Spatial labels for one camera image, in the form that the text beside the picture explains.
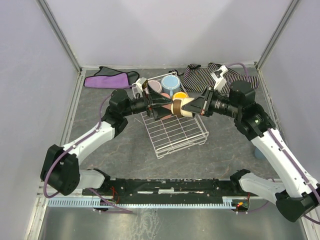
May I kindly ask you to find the pink plastic cup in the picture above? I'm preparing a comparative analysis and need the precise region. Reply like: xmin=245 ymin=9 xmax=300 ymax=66
xmin=161 ymin=93 xmax=172 ymax=120

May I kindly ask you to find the yellow plastic cup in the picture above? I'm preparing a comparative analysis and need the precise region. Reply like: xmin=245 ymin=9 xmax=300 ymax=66
xmin=172 ymin=91 xmax=189 ymax=100

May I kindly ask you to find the lilac textured mug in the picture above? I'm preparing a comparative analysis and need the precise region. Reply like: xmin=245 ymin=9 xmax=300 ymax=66
xmin=148 ymin=80 xmax=163 ymax=93

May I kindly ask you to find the metal steel cup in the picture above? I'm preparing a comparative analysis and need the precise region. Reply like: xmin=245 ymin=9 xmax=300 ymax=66
xmin=170 ymin=97 xmax=195 ymax=118

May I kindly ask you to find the light blue textured mug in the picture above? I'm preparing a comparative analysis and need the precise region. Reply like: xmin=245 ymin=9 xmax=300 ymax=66
xmin=160 ymin=75 xmax=181 ymax=98

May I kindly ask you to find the blue plastic cup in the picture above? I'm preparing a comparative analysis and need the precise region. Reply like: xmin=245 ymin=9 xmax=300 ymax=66
xmin=254 ymin=147 xmax=265 ymax=160

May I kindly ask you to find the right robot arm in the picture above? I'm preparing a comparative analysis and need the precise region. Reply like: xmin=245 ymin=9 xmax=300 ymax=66
xmin=178 ymin=81 xmax=320 ymax=222

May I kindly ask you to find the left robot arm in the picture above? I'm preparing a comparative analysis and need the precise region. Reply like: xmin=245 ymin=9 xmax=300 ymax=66
xmin=40 ymin=83 xmax=173 ymax=198

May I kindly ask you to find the striped cloth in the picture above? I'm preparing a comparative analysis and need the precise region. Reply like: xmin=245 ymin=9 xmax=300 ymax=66
xmin=169 ymin=62 xmax=247 ymax=95

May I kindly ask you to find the purple microfiber cloth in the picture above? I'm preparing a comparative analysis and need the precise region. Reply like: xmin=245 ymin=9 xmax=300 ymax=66
xmin=83 ymin=66 xmax=140 ymax=89

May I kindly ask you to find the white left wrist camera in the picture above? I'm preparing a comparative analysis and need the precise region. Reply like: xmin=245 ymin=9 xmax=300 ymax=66
xmin=133 ymin=77 xmax=148 ymax=94

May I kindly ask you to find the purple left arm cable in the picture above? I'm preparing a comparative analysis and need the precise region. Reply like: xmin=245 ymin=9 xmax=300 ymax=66
xmin=42 ymin=83 xmax=135 ymax=215

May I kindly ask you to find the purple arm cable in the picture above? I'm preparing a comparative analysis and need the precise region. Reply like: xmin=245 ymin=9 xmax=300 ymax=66
xmin=42 ymin=83 xmax=135 ymax=215
xmin=228 ymin=62 xmax=320 ymax=225

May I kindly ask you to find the white wire dish rack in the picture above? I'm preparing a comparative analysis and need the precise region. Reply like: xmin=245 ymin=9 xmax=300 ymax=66
xmin=131 ymin=71 xmax=209 ymax=159

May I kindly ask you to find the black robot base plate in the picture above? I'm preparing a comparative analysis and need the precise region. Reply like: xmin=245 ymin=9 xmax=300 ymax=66
xmin=95 ymin=178 xmax=256 ymax=205

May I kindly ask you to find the light blue cable duct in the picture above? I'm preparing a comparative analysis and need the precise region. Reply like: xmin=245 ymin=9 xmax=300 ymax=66
xmin=47 ymin=196 xmax=248 ymax=210

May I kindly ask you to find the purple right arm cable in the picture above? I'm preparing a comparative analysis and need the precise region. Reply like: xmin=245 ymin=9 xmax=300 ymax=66
xmin=228 ymin=62 xmax=320 ymax=225

